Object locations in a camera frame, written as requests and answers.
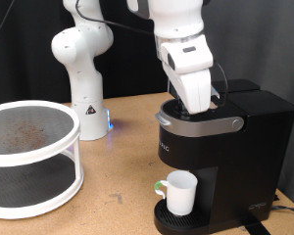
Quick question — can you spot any white mug with green tape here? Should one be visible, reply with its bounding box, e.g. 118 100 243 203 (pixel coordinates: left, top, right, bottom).
154 169 199 217

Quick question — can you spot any white two-tier turntable rack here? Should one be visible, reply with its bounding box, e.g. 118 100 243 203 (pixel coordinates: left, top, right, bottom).
0 100 85 220

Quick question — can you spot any black tape strip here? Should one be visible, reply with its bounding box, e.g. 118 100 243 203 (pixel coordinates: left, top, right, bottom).
239 214 272 235

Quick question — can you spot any black curtain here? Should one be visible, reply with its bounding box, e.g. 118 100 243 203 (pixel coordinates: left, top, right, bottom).
0 0 174 108

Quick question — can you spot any black Keurig coffee machine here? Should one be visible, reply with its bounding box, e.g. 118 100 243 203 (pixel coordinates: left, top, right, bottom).
154 88 294 235

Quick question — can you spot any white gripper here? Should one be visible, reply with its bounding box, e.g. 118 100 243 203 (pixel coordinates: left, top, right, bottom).
162 62 214 120

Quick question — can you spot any braided power cable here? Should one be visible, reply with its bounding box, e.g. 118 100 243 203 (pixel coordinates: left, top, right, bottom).
270 194 294 216

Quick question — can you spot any black camera cable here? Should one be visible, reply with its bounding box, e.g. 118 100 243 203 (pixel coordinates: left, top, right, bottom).
73 0 229 108

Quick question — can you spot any grey partition panel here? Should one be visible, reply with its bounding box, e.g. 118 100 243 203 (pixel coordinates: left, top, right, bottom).
168 0 294 210

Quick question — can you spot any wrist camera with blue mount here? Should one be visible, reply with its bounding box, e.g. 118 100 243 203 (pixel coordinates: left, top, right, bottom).
210 83 221 100

